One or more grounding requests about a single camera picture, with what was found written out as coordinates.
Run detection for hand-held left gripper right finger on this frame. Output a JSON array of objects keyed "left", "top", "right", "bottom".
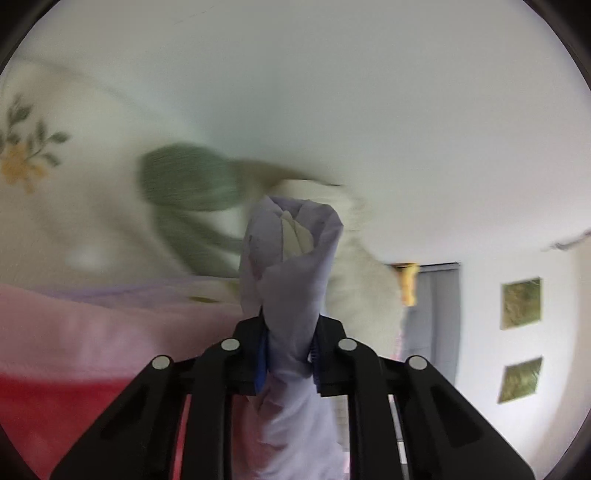
[{"left": 313, "top": 316, "right": 536, "bottom": 480}]

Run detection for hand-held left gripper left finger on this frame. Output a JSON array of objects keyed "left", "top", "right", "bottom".
[{"left": 50, "top": 318, "right": 269, "bottom": 480}]

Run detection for lavender padded jacket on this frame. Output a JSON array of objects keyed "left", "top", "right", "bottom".
[{"left": 238, "top": 195, "right": 348, "bottom": 480}]

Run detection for yellow plush toy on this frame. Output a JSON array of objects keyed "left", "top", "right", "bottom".
[{"left": 392, "top": 261, "right": 421, "bottom": 306}]

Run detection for grey padded headboard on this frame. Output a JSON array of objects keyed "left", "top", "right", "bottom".
[{"left": 401, "top": 262, "right": 462, "bottom": 386}]

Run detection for pink printed blanket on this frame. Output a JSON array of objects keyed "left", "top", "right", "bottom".
[{"left": 0, "top": 277, "right": 262, "bottom": 480}]

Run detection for white floral bed sheet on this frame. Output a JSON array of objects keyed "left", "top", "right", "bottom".
[{"left": 0, "top": 60, "right": 407, "bottom": 358}]

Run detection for green landscape wall picture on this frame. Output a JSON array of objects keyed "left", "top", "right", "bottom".
[
  {"left": 501, "top": 277, "right": 542, "bottom": 331},
  {"left": 497, "top": 356, "right": 544, "bottom": 405}
]

